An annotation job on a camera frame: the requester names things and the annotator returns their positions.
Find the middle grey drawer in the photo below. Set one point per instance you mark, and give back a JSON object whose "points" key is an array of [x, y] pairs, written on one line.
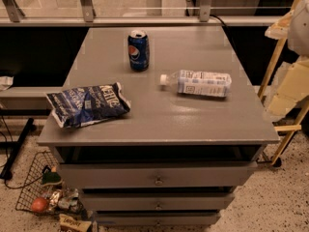
{"points": [[156, 201]]}

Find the blue chip bag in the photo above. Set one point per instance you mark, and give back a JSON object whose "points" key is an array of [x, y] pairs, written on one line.
{"points": [[84, 106]]}

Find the grey drawer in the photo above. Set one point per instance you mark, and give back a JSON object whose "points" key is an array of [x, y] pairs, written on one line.
{"points": [[156, 201], [156, 175], [157, 219]]}

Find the red apple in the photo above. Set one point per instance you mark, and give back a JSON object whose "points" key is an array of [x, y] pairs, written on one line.
{"points": [[39, 205]]}

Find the black metal stand leg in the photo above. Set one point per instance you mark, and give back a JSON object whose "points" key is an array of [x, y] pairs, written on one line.
{"points": [[15, 146]]}

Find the grey drawer cabinet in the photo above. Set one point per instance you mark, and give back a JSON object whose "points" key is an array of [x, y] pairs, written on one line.
{"points": [[162, 126]]}

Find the green sponge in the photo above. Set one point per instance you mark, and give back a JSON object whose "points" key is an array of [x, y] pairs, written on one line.
{"points": [[51, 179]]}

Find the blue labelled plastic bottle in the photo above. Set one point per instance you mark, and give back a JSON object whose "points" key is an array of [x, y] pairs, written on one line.
{"points": [[198, 83]]}

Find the yellow snack bag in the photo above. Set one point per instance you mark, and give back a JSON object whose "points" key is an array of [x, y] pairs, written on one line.
{"points": [[70, 224]]}

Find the top grey drawer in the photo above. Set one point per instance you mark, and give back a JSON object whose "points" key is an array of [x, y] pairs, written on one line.
{"points": [[156, 175]]}

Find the blue Pepsi soda can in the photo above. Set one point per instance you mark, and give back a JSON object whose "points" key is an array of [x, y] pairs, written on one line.
{"points": [[138, 50]]}

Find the crumpled silver wrapper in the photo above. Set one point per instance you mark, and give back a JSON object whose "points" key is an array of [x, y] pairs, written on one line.
{"points": [[64, 199]]}

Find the bottom grey drawer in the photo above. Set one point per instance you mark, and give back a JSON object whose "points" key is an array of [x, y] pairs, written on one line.
{"points": [[157, 219]]}

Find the black wire basket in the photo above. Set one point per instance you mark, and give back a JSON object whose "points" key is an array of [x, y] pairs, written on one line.
{"points": [[32, 188]]}

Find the yellow wooden ladder frame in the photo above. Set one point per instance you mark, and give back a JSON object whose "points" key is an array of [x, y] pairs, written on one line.
{"points": [[292, 29]]}

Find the grey metal railing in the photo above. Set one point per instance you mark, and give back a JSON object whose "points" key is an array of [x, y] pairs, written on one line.
{"points": [[100, 13]]}

